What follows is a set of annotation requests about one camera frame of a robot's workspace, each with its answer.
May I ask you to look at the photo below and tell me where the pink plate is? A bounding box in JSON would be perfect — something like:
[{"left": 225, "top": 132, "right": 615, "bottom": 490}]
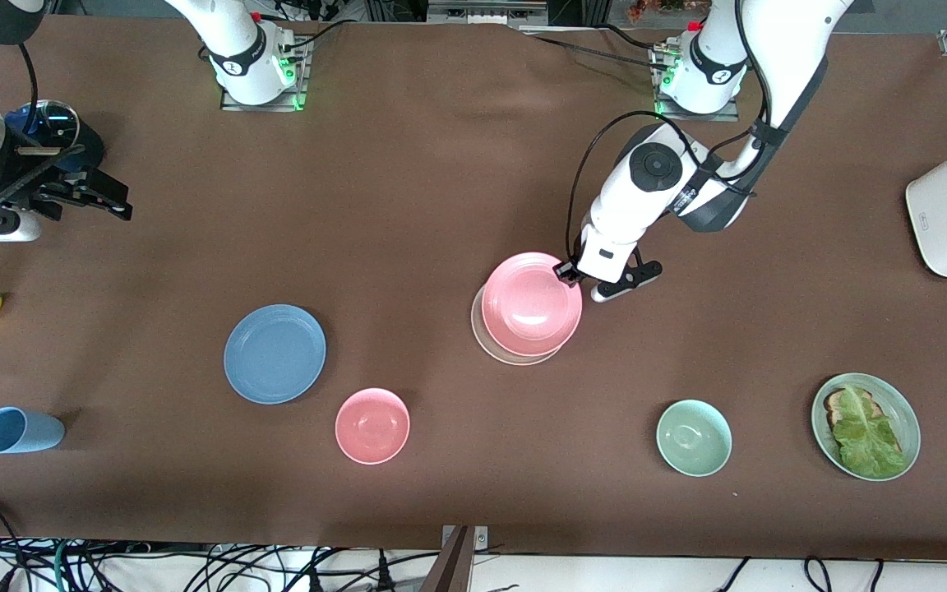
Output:
[{"left": 481, "top": 252, "right": 584, "bottom": 358}]

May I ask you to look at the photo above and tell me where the blue plate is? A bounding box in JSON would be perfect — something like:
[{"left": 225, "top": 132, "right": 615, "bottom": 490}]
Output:
[{"left": 224, "top": 304, "right": 327, "bottom": 405}]

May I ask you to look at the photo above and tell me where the grey table post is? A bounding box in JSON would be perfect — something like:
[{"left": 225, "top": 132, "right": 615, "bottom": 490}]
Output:
[{"left": 418, "top": 526, "right": 474, "bottom": 592}]

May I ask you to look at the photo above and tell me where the beige plate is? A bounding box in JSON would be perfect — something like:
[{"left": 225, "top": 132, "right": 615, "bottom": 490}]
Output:
[{"left": 470, "top": 284, "right": 565, "bottom": 367}]

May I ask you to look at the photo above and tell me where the green lettuce leaf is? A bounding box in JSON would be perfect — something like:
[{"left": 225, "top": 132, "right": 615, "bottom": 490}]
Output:
[{"left": 831, "top": 386, "right": 908, "bottom": 479}]

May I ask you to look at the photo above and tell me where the green bowl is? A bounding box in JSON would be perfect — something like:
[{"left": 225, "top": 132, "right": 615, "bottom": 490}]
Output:
[{"left": 656, "top": 399, "right": 733, "bottom": 478}]

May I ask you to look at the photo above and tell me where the black table cable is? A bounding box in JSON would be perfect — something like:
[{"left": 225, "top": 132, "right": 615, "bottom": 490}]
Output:
[{"left": 523, "top": 30, "right": 677, "bottom": 68}]

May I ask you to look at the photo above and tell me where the blue saucepan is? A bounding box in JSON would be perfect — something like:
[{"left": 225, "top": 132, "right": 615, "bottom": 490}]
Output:
[{"left": 5, "top": 99, "right": 105, "bottom": 173}]

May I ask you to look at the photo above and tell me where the green plate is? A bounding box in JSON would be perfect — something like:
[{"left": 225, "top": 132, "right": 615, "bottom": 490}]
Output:
[{"left": 811, "top": 372, "right": 922, "bottom": 483}]

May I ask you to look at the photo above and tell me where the pink bowl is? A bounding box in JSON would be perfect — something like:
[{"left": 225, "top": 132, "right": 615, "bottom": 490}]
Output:
[{"left": 335, "top": 387, "right": 411, "bottom": 465}]

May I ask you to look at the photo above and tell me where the toast slice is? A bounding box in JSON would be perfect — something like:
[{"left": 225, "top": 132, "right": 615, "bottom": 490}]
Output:
[{"left": 824, "top": 386, "right": 885, "bottom": 428}]

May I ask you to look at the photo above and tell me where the blue cup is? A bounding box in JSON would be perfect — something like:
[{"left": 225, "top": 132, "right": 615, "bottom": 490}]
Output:
[{"left": 0, "top": 407, "right": 66, "bottom": 455}]

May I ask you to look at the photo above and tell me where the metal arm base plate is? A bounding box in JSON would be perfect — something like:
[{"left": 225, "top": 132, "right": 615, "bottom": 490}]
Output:
[
  {"left": 220, "top": 37, "right": 311, "bottom": 113},
  {"left": 653, "top": 41, "right": 742, "bottom": 123}
]

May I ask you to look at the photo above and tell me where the metal table bracket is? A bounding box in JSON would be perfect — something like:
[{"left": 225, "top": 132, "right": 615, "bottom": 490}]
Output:
[{"left": 441, "top": 526, "right": 490, "bottom": 550}]

